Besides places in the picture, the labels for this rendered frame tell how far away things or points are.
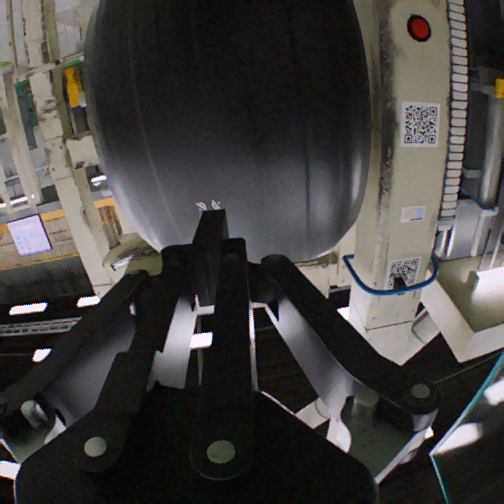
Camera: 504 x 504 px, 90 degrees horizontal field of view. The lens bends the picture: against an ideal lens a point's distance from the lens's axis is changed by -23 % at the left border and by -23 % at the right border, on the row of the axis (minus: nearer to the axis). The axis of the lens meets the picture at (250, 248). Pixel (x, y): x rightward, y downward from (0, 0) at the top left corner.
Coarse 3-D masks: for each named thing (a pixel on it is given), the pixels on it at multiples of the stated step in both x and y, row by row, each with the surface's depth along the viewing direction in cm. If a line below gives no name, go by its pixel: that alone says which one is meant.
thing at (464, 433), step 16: (496, 368) 55; (496, 384) 55; (480, 400) 60; (496, 400) 54; (464, 416) 66; (480, 416) 59; (496, 416) 53; (448, 432) 73; (464, 432) 65; (480, 432) 58; (496, 432) 51; (448, 448) 72; (464, 448) 64; (480, 448) 56; (496, 448) 50; (448, 464) 70; (464, 464) 62; (480, 464) 54; (496, 464) 48; (448, 480) 68; (464, 480) 60; (480, 480) 52; (496, 480) 46; (448, 496) 65; (464, 496) 57; (480, 496) 50; (496, 496) 43
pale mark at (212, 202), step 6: (192, 198) 30; (198, 198) 30; (204, 198) 30; (210, 198) 30; (216, 198) 30; (222, 198) 30; (198, 204) 30; (204, 204) 30; (210, 204) 31; (216, 204) 31; (222, 204) 31; (198, 210) 31; (204, 210) 31; (198, 216) 32
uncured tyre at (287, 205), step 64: (128, 0) 22; (192, 0) 21; (256, 0) 21; (320, 0) 21; (128, 64) 23; (192, 64) 23; (256, 64) 23; (320, 64) 23; (128, 128) 26; (192, 128) 26; (256, 128) 26; (320, 128) 25; (128, 192) 30; (192, 192) 29; (256, 192) 30; (320, 192) 30; (256, 256) 40
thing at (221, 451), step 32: (224, 256) 15; (224, 288) 12; (224, 320) 10; (224, 352) 8; (224, 384) 7; (256, 384) 10; (224, 416) 6; (192, 448) 5; (224, 448) 5; (256, 448) 5; (224, 480) 4
